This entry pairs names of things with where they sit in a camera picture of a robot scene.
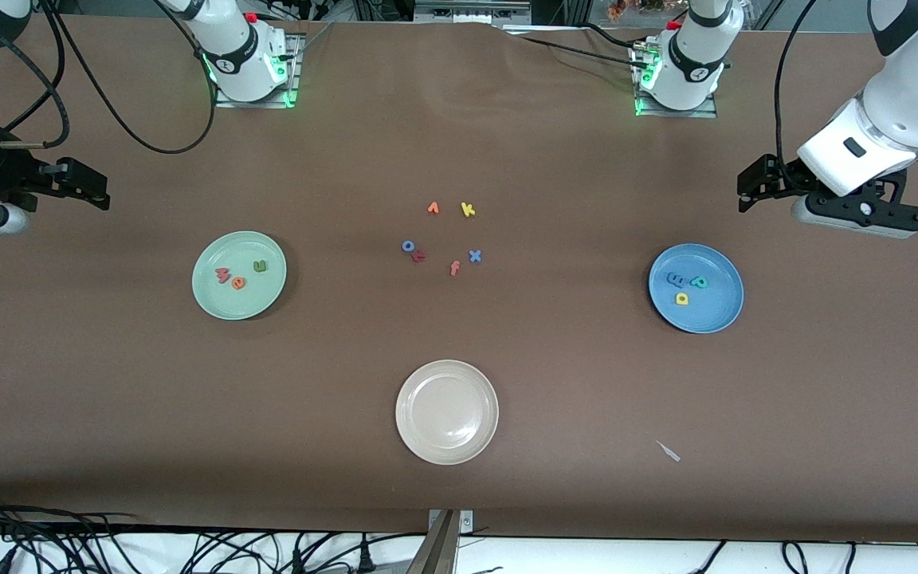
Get blue plate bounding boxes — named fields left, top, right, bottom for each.
left=648, top=243, right=745, bottom=334

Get light green plate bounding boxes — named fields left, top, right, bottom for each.
left=191, top=230, right=288, bottom=321

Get orange flowers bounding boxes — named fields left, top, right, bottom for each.
left=606, top=0, right=667, bottom=21

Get brown paper table cover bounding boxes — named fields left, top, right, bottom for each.
left=0, top=14, right=918, bottom=545

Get beige plate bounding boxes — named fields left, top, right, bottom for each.
left=395, top=360, right=500, bottom=466

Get grey aluminium profile beam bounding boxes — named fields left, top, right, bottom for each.
left=407, top=510, right=457, bottom=574

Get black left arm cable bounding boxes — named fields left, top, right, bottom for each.
left=774, top=0, right=818, bottom=164

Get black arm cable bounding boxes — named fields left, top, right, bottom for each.
left=0, top=0, right=217, bottom=155
left=774, top=0, right=818, bottom=164

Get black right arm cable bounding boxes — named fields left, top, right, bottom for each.
left=0, top=0, right=217, bottom=155

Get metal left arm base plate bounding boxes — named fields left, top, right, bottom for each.
left=634, top=44, right=720, bottom=119

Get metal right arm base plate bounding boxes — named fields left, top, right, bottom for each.
left=214, top=32, right=302, bottom=109

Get black cable on table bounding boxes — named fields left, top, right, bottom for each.
left=507, top=26, right=643, bottom=71

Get black cable tangle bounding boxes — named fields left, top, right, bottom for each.
left=0, top=490, right=428, bottom=574

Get silver equipment frame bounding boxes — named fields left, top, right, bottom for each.
left=414, top=0, right=533, bottom=26

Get silver metal bracket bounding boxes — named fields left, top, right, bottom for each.
left=428, top=510, right=474, bottom=537

